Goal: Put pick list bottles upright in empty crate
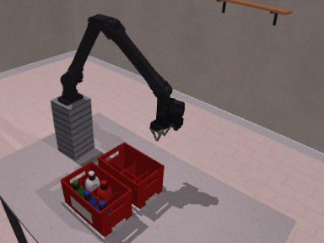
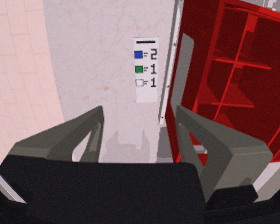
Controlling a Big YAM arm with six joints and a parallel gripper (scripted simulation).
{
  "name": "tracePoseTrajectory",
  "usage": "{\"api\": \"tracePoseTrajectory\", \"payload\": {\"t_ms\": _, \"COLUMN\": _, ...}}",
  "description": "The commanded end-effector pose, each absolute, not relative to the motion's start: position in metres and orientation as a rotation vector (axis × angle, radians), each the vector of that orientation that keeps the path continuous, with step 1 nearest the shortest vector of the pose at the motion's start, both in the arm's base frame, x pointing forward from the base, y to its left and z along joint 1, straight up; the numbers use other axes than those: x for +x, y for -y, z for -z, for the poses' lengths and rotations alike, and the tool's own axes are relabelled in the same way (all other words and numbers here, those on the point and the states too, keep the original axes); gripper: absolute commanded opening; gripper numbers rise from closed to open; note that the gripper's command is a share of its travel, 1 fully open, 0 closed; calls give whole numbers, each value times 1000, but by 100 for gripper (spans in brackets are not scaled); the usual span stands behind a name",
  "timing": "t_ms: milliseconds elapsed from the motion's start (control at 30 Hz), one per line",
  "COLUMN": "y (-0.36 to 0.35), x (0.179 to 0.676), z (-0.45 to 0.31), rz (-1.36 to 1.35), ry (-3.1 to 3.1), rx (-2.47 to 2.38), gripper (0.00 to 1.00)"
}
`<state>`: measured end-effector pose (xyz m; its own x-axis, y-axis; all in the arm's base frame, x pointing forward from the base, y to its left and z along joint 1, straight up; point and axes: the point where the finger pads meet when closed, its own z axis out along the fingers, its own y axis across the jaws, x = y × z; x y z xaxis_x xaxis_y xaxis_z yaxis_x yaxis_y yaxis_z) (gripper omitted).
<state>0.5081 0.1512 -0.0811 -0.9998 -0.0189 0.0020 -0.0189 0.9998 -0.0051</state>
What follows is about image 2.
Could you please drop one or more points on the white paper pick list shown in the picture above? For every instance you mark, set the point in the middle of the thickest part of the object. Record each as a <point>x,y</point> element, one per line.
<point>146,68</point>

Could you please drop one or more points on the red crate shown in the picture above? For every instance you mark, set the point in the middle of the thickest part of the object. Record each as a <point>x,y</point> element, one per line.
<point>275,148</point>
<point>241,85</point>

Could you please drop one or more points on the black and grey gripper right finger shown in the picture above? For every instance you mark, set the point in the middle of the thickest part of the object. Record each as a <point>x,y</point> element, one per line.
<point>234,158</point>

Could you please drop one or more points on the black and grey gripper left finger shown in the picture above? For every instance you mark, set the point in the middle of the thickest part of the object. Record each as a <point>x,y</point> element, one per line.
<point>58,142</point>

